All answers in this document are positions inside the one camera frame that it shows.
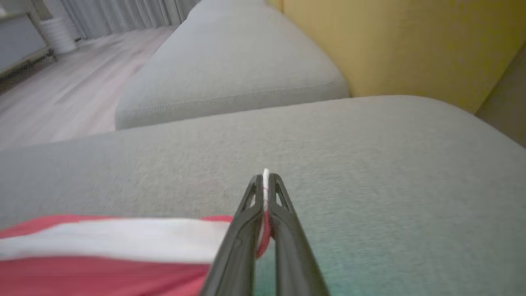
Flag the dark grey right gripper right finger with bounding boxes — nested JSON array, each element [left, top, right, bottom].
[[268, 173, 330, 296]]

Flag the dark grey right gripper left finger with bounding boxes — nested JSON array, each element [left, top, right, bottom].
[[199, 174, 264, 296]]

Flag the red shorts with white stripe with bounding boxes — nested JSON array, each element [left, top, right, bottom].
[[0, 168, 272, 296]]

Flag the grey pleated curtain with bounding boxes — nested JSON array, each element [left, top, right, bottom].
[[41, 0, 202, 39]]

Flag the white ribbed round bin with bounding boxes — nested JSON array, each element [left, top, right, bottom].
[[39, 16, 78, 55]]

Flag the grey low cabinet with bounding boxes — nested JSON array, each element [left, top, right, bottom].
[[0, 12, 56, 81]]

